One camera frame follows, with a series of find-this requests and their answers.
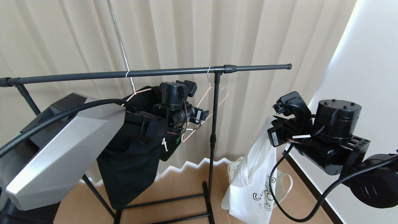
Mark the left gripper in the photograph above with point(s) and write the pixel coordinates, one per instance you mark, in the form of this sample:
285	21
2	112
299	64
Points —
189	115

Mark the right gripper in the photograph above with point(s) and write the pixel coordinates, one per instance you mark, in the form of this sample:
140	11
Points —
323	155

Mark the pink clothes hanger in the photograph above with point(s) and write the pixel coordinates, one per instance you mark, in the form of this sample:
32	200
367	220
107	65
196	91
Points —
222	98
133	93

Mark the black shorts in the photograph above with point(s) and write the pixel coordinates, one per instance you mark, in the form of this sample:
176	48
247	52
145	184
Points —
130	168

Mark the white garment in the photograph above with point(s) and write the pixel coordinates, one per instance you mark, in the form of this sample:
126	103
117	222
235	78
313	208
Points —
248	193

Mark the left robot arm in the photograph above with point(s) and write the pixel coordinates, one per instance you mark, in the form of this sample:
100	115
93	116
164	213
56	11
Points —
62	149

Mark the black clothes rack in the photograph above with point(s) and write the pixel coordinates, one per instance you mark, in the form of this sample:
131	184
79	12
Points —
93	74

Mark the beige curtain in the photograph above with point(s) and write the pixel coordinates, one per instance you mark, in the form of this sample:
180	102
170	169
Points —
248	31

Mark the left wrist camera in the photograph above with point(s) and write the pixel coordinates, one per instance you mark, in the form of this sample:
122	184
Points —
189	87

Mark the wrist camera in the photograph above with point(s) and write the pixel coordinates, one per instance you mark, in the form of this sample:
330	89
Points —
292	102
189	87

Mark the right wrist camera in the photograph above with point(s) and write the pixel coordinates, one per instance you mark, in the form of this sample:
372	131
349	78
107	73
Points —
292	102

